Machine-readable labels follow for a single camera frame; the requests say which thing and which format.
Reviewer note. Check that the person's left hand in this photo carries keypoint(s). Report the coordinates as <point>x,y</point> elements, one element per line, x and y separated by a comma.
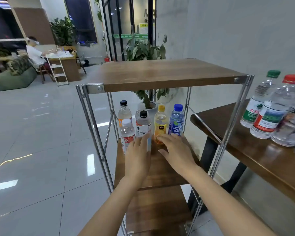
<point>137,159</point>

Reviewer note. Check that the person's right hand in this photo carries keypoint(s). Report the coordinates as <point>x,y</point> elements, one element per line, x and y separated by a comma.
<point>179,154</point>

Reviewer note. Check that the white patterned label plastic bottle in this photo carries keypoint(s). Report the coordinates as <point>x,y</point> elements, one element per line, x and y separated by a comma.
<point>128,132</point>

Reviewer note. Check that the blue cap plastic bottle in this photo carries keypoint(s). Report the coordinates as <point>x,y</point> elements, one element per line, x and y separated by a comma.
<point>177,120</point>

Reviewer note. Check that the yellow label plastic bottle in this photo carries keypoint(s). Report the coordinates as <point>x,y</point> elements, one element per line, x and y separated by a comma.
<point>161,123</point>

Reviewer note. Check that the orange label black cap bottle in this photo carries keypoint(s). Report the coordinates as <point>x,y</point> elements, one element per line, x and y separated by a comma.
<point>124,113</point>

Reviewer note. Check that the slim blue label plastic bottle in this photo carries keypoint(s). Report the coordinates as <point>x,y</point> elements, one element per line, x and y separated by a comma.
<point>140,108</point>

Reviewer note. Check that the wooden metal shelf rack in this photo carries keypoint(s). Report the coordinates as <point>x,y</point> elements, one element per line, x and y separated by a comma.
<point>162,73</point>

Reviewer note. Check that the green label plastic water bottle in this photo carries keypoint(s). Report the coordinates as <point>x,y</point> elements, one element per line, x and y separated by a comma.
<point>255,105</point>

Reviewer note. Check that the red label plastic water bottle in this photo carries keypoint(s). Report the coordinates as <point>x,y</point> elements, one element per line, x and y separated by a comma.
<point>273,115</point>

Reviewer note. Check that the orange cap clear plastic bottle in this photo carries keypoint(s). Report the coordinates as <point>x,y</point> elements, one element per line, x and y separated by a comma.
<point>291,125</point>

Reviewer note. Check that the person's right forearm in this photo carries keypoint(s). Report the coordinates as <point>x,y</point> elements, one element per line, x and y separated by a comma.
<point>226,206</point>

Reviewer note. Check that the person's left forearm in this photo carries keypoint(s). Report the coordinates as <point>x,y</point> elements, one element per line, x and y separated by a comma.
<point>113,209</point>

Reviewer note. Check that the white plant pot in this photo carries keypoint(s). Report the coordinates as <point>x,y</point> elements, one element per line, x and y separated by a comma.
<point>151,106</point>

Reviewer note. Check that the green potted plant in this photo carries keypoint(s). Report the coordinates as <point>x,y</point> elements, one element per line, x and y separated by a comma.
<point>145,51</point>

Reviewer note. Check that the background wooden table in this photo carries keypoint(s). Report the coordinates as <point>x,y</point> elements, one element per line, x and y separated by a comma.
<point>71,66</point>

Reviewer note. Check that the white step ladder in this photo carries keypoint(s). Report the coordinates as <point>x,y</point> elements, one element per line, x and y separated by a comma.
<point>58,71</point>

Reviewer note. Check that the tall background potted plant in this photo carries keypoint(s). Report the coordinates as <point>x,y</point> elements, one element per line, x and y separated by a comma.
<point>63,32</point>

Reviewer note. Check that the green armchair with patterned cushion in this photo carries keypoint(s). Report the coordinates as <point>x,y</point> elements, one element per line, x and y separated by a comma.
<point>10,81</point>

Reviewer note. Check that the black metal table frame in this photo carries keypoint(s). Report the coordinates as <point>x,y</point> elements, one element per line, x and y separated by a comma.
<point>209,159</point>

